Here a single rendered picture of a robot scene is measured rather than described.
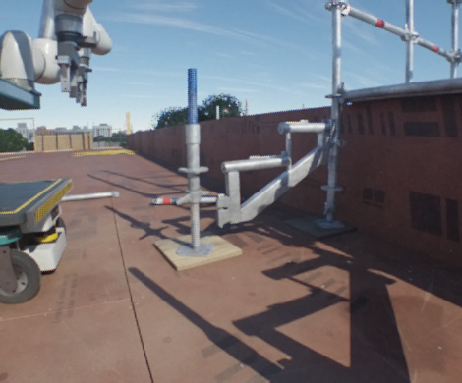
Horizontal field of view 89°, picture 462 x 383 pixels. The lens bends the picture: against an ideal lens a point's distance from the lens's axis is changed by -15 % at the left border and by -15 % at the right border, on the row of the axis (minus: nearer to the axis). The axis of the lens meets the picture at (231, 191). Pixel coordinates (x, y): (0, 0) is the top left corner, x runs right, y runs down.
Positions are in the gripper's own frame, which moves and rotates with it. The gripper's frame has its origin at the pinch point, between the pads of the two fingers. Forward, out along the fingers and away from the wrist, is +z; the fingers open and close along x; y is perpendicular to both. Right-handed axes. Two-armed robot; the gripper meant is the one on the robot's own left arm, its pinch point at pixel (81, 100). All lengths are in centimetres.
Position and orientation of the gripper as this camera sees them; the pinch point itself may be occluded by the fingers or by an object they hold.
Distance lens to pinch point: 129.6
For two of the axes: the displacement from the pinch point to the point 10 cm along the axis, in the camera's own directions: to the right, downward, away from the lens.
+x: -3.7, -1.8, 9.1
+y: 9.3, -0.8, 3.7
